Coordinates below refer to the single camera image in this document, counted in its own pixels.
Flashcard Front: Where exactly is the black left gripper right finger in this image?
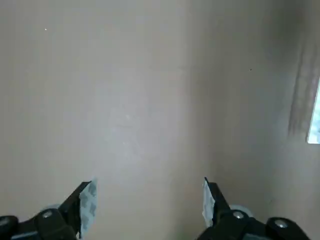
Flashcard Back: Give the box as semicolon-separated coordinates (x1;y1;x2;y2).
198;176;310;240

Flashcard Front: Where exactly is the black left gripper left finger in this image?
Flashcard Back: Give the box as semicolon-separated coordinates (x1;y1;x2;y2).
0;176;99;240

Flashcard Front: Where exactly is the white test tube rack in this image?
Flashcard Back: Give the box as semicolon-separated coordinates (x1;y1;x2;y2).
306;79;320;145

